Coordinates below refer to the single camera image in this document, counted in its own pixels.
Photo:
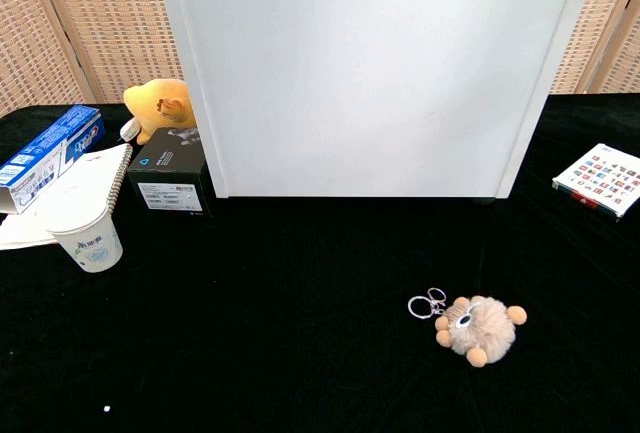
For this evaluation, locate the blue toothpaste box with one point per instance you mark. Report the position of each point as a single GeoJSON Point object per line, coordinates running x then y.
{"type": "Point", "coordinates": [47, 155]}

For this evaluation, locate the white paper cup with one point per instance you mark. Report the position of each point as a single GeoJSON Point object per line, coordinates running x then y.
{"type": "Point", "coordinates": [90, 245]}

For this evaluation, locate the white upright board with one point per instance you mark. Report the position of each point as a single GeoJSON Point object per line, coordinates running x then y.
{"type": "Point", "coordinates": [360, 78]}

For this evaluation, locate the white spiral notebook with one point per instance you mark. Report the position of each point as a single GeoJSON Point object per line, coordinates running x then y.
{"type": "Point", "coordinates": [75, 188]}

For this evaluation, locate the black tablecloth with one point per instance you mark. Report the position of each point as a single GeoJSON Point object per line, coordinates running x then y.
{"type": "Point", "coordinates": [300, 313]}

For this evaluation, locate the woven rattan folding screen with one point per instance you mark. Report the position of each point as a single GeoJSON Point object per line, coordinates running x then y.
{"type": "Point", "coordinates": [100, 23]}

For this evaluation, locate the black cardboard box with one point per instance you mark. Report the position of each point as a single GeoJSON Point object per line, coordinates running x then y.
{"type": "Point", "coordinates": [167, 173]}

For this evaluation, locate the yellow plush toy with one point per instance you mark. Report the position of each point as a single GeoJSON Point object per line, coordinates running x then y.
{"type": "Point", "coordinates": [160, 108]}

